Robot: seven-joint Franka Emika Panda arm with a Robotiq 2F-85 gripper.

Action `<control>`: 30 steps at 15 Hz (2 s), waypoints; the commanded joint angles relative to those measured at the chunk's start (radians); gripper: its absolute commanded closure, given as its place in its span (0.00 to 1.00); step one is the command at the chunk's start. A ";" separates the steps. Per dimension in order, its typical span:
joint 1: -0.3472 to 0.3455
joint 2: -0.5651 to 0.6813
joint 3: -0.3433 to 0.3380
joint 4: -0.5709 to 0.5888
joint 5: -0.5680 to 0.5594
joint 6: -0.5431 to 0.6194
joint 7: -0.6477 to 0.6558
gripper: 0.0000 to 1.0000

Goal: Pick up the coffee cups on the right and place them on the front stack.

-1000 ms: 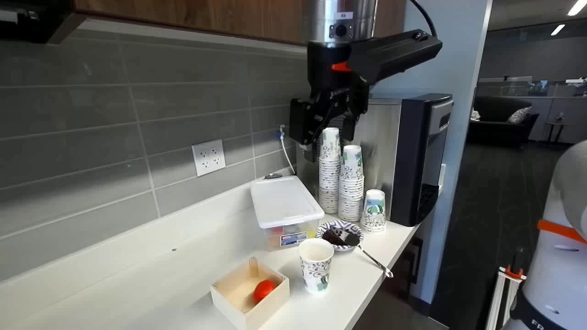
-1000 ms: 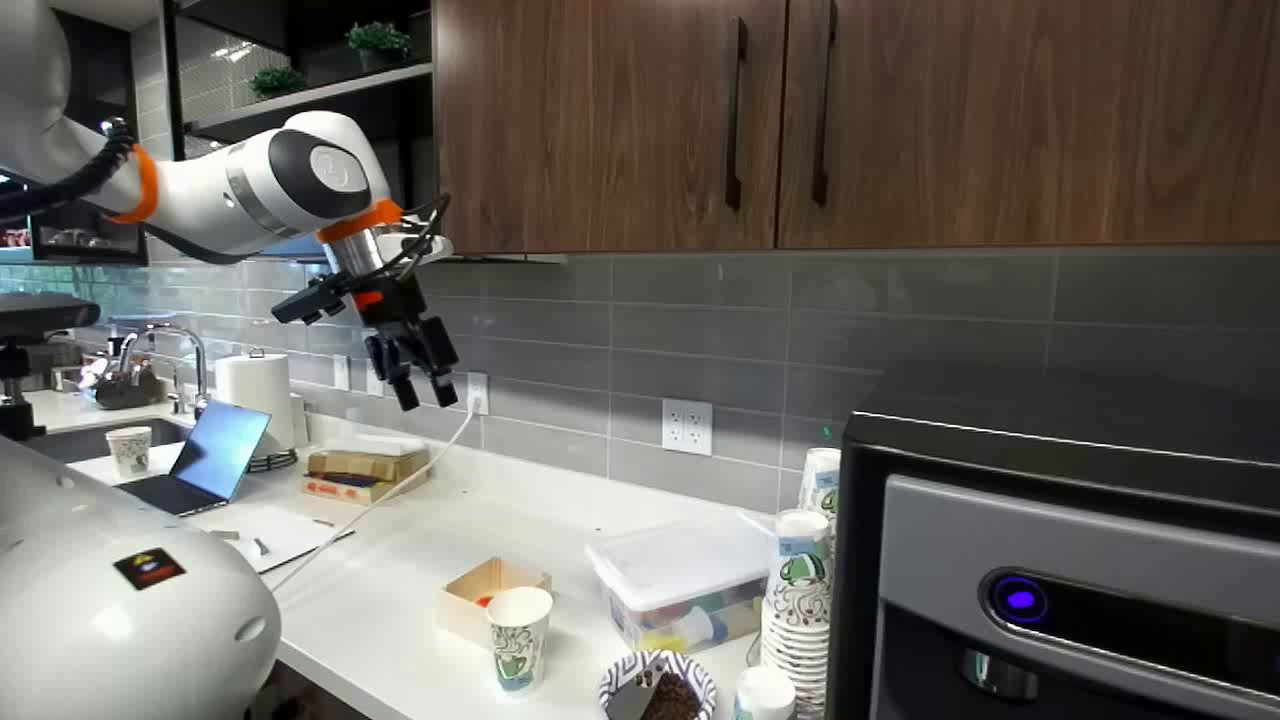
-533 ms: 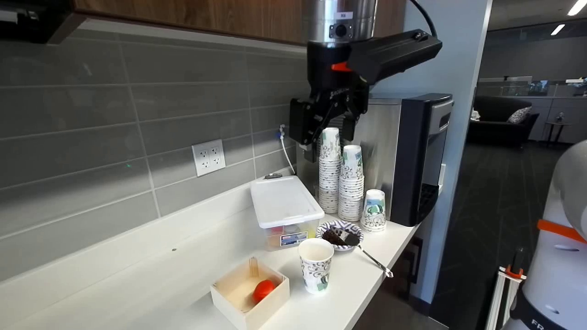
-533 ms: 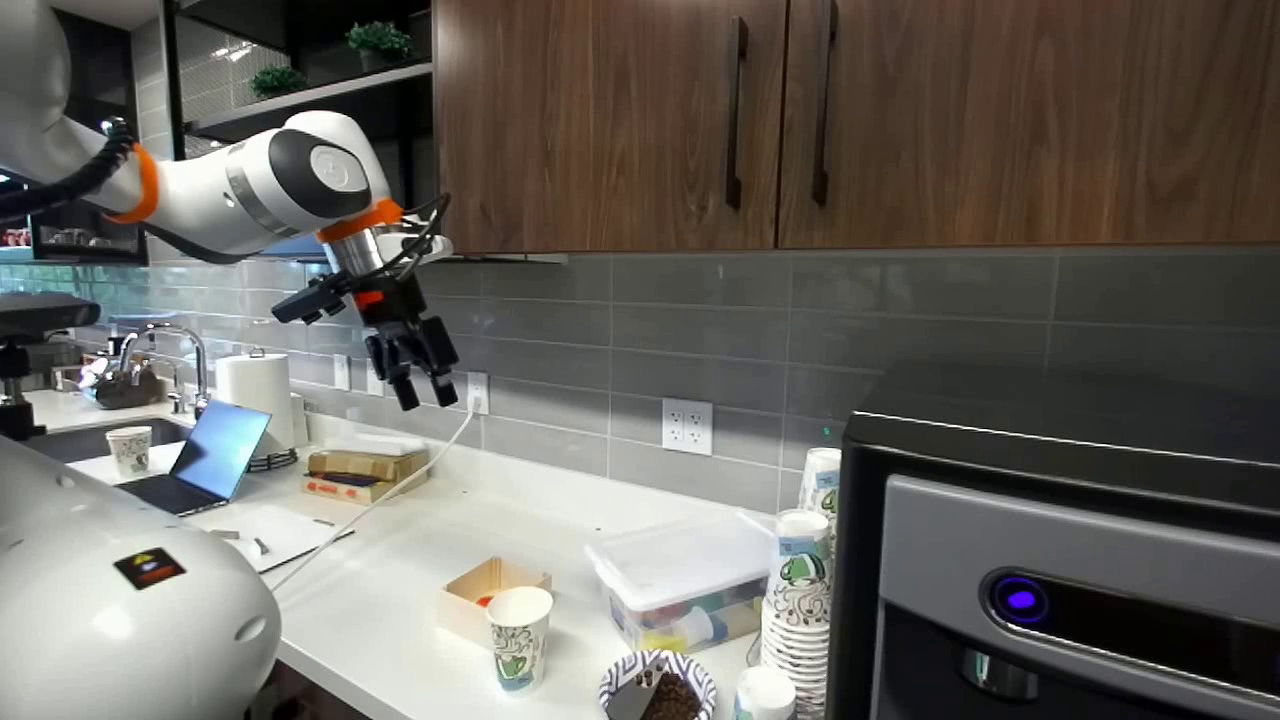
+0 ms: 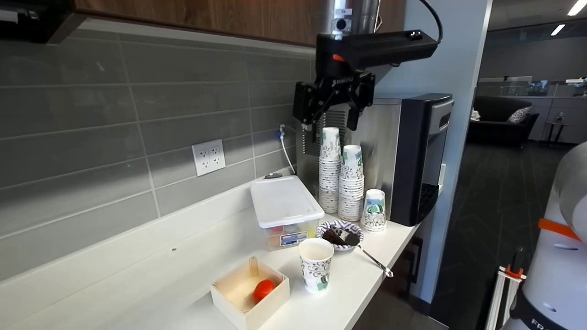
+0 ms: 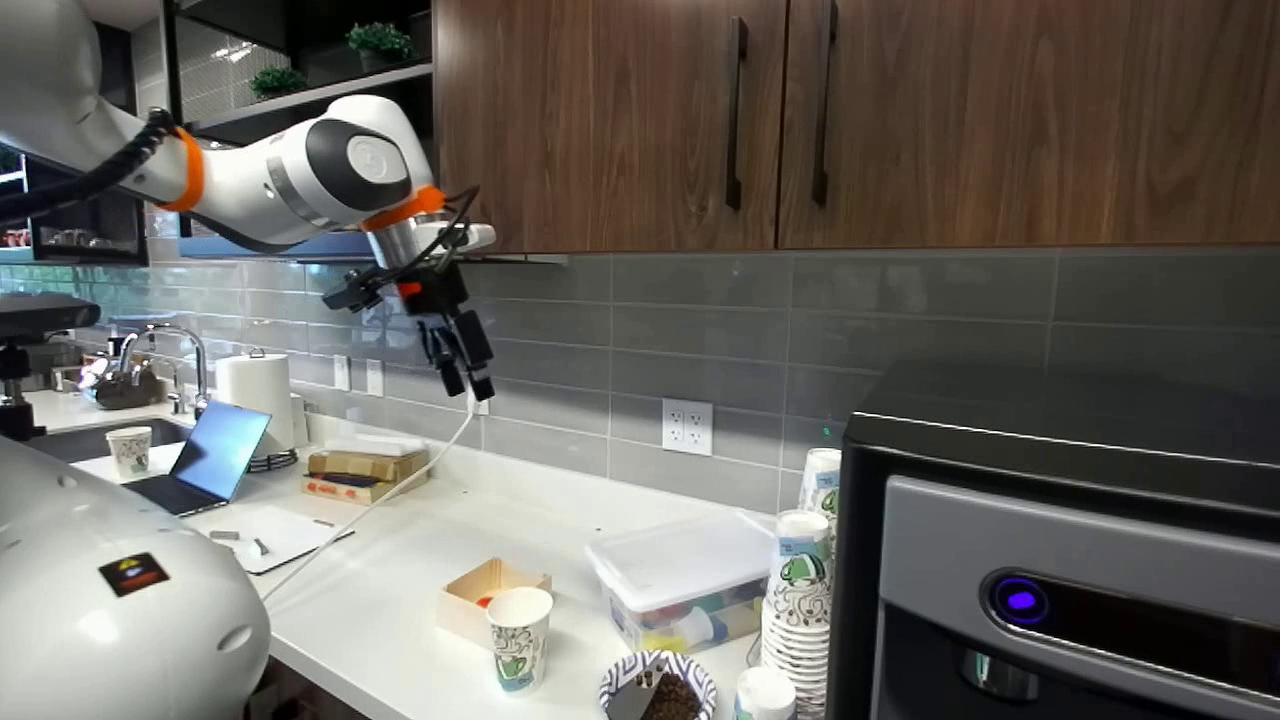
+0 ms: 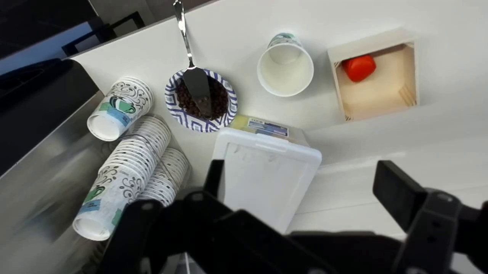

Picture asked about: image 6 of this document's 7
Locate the white paper towel roll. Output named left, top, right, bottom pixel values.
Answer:
left=213, top=348, right=304, bottom=462

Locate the black corrugated cable conduit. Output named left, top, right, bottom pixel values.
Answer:
left=0, top=114, right=178, bottom=224

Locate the black silver coffee machine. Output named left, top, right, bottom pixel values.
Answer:
left=823, top=366, right=1280, bottom=720

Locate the green potted plant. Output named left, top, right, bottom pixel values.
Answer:
left=249, top=59, right=313, bottom=101
left=345, top=18, right=423, bottom=71

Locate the black cabinet handle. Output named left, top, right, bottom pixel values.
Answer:
left=809, top=0, right=842, bottom=213
left=723, top=18, right=752, bottom=217

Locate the white power cable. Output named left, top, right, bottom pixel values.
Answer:
left=255, top=397, right=489, bottom=595

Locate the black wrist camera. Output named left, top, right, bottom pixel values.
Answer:
left=320, top=263, right=405, bottom=317

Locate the short paper cup stack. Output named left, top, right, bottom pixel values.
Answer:
left=795, top=446, right=847, bottom=524

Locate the wide white wall outlet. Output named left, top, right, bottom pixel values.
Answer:
left=658, top=397, right=715, bottom=462

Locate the wooden cabinet door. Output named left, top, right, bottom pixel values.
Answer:
left=429, top=0, right=793, bottom=259
left=776, top=0, right=1280, bottom=253

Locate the black stand equipment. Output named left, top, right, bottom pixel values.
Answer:
left=0, top=292, right=105, bottom=446

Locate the small open cardboard box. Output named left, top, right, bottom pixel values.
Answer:
left=436, top=556, right=556, bottom=645

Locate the red white book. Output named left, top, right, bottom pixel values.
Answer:
left=299, top=473, right=406, bottom=507

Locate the white wall shelf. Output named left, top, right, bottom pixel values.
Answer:
left=195, top=59, right=436, bottom=140

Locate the tall paper cup stack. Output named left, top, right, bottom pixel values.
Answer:
left=754, top=507, right=834, bottom=720

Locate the blue wall shelf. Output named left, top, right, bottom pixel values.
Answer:
left=175, top=230, right=380, bottom=263

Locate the white paper notepad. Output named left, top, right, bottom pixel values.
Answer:
left=185, top=500, right=356, bottom=582

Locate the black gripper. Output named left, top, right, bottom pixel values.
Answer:
left=395, top=259, right=498, bottom=404

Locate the single printed paper cup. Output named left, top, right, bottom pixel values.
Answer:
left=484, top=584, right=556, bottom=695

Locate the chrome sink faucet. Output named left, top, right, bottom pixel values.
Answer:
left=113, top=317, right=213, bottom=416

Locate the patterned round bowl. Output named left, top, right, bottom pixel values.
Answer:
left=596, top=648, right=723, bottom=720

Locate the paper cup by sink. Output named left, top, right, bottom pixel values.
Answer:
left=105, top=424, right=154, bottom=481

